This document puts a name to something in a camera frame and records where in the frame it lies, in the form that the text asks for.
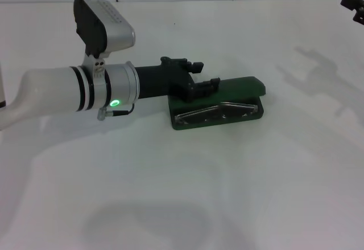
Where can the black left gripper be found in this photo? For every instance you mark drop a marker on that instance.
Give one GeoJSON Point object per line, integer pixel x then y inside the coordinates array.
{"type": "Point", "coordinates": [159, 80]}

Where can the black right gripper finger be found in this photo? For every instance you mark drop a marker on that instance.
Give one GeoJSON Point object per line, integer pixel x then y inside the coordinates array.
{"type": "Point", "coordinates": [351, 0]}

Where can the clear white glasses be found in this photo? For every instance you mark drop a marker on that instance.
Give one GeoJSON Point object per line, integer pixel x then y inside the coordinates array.
{"type": "Point", "coordinates": [199, 113]}

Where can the green glasses case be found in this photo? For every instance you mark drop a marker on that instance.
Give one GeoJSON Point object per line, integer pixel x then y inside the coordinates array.
{"type": "Point", "coordinates": [241, 86]}

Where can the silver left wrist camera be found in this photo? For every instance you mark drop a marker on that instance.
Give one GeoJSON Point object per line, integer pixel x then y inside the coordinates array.
{"type": "Point", "coordinates": [113, 30]}

